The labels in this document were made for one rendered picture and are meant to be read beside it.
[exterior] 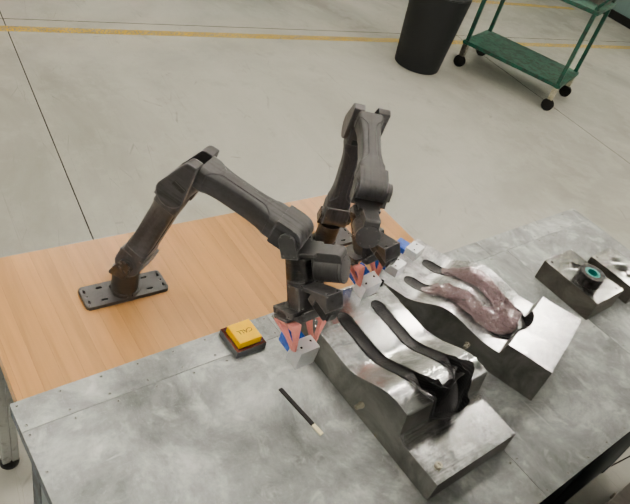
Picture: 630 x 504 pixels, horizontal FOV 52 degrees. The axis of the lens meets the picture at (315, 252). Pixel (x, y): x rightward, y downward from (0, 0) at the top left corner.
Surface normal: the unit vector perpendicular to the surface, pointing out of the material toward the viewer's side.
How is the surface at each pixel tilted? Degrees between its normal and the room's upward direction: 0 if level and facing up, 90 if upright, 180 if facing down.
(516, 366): 90
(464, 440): 0
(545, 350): 0
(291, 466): 0
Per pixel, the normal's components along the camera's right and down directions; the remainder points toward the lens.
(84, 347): 0.24, -0.75
